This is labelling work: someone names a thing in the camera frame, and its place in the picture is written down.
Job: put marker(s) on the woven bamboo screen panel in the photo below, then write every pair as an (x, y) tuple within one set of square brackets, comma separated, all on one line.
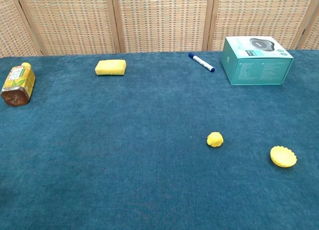
[(12, 28), (69, 20), (261, 13), (162, 20), (314, 38)]

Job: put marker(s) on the small yellow toy piece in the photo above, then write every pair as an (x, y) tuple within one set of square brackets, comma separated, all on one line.
[(215, 139)]

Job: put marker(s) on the teal product box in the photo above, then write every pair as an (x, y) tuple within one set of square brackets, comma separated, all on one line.
[(254, 70)]

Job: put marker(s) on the yellow scalloped toy dish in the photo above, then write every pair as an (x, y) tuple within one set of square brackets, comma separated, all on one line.
[(282, 157)]

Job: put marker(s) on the blue white marker pen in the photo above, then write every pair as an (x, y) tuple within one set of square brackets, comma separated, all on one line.
[(202, 62)]

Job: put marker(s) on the yellow sponge block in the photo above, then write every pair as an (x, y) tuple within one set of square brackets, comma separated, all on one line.
[(110, 67)]

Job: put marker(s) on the blue table cloth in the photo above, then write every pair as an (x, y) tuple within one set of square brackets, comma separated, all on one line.
[(124, 145)]

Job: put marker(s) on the yellow label tea bottle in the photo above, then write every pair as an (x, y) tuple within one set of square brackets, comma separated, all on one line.
[(20, 81)]

